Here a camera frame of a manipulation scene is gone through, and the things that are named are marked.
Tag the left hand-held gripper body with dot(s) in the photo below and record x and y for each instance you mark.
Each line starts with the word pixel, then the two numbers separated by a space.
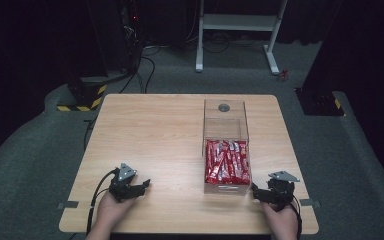
pixel 124 186

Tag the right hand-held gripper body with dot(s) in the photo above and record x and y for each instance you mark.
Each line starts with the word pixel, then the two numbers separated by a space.
pixel 281 191

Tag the pile of red stick packets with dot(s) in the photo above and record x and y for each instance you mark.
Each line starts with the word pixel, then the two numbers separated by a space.
pixel 227 163

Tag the clear acrylic box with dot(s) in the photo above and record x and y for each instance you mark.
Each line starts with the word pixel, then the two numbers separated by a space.
pixel 226 123

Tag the person's left hand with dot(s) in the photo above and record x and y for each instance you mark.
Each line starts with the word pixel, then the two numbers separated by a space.
pixel 108 211

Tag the person's right hand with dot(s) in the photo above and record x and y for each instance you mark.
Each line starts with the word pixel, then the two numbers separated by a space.
pixel 281 221

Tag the grey tape strip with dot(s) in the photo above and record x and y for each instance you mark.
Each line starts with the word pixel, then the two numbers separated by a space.
pixel 68 205
pixel 310 202

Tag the grey round table grommet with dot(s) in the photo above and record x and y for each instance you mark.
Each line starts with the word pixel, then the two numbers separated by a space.
pixel 223 107

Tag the black yellow striped stand base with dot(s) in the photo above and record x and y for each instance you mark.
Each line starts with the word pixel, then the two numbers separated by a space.
pixel 86 96

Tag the small red floor object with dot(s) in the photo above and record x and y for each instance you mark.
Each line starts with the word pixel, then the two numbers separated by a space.
pixel 283 75

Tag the black equipment rack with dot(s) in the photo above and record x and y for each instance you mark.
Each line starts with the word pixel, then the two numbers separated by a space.
pixel 130 30

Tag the white metal stand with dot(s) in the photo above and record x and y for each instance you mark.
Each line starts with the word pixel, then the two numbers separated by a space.
pixel 236 22

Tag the dark curtain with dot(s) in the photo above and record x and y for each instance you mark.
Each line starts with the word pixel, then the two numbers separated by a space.
pixel 30 40
pixel 363 43

